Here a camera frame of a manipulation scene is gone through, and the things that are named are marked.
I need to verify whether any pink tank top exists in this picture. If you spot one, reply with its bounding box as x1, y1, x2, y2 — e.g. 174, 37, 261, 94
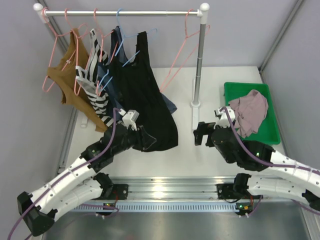
228, 89, 269, 138

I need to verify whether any pink wire hanger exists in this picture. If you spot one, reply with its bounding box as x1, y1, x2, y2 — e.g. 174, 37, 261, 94
159, 8, 211, 93

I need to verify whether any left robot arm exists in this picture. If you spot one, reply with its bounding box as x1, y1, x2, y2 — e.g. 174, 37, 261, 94
17, 124, 157, 237

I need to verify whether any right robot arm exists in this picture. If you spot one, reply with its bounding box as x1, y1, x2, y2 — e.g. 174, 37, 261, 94
193, 122, 320, 215

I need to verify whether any black tank top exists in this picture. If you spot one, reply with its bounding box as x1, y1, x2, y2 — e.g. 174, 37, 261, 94
109, 31, 179, 152

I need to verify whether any navy blue tank top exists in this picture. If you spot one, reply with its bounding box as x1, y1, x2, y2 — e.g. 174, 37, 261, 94
96, 26, 178, 121

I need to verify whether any black white striped top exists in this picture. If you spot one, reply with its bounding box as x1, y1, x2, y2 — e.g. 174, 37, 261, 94
75, 28, 114, 127

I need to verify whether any brown tank top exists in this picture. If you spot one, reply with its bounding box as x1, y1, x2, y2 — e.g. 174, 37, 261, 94
47, 33, 107, 133

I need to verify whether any pink hanger far left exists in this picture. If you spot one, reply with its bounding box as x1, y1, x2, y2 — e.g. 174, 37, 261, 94
39, 7, 72, 93

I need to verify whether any green plastic tray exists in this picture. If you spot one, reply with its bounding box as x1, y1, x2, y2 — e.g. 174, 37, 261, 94
224, 82, 281, 145

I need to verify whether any white metal clothes rack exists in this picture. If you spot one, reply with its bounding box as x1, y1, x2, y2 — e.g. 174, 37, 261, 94
33, 1, 210, 130

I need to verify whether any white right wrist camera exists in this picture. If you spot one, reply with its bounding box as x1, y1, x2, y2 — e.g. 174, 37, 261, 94
214, 106, 236, 129

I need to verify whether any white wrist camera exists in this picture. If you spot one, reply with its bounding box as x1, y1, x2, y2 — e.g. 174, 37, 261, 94
119, 108, 140, 131
214, 106, 236, 129

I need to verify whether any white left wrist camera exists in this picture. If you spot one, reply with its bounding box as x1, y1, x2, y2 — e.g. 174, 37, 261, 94
119, 108, 140, 131

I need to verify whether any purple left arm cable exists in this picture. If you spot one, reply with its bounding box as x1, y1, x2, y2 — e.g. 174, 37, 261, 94
6, 107, 123, 240

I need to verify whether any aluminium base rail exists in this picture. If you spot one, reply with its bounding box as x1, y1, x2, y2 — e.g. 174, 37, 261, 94
57, 176, 311, 201

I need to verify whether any perforated cable duct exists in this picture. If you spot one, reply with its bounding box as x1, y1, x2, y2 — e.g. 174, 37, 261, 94
67, 201, 253, 213

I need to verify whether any blue wire hanger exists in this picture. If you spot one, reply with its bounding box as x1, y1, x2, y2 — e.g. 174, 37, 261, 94
96, 7, 159, 91

